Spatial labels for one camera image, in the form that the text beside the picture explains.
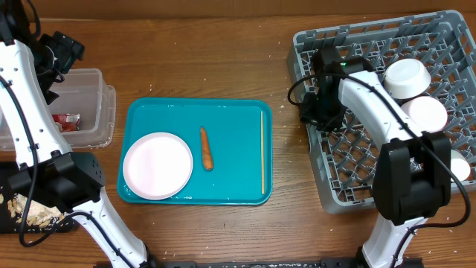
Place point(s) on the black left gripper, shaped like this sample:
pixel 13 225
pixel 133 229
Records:
pixel 68 49

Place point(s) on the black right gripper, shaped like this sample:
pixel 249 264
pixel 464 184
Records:
pixel 307 115

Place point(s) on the grey dish rack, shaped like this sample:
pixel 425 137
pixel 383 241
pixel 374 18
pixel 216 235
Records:
pixel 344 161

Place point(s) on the wooden chopstick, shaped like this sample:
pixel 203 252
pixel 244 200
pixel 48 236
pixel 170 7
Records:
pixel 263 188

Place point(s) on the red snack wrapper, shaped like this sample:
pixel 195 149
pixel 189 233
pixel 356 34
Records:
pixel 69 122

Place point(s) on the white napkin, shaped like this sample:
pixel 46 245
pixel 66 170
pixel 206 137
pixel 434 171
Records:
pixel 59 127

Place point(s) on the pale green bowl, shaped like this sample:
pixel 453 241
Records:
pixel 406 79

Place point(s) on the small white round plate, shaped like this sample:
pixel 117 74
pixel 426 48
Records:
pixel 426 112

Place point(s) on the white upside-down cup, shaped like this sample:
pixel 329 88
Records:
pixel 459 166

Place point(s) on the large white round plate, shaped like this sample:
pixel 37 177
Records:
pixel 157 166

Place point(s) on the rice and food scraps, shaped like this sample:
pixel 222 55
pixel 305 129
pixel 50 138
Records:
pixel 39 216

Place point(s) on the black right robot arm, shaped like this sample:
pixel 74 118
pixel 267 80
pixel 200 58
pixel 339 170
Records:
pixel 413 175

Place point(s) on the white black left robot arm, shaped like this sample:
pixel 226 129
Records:
pixel 49 171

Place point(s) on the black waste tray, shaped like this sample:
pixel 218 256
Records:
pixel 7 170

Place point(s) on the clear plastic bin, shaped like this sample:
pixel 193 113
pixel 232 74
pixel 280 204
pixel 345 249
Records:
pixel 85 93

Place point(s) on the teal plastic tray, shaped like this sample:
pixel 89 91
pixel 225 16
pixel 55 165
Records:
pixel 233 129

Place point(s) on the orange carrot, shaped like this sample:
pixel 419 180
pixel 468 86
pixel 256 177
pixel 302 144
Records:
pixel 207 159

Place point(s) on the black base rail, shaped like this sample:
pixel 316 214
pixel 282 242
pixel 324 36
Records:
pixel 322 263

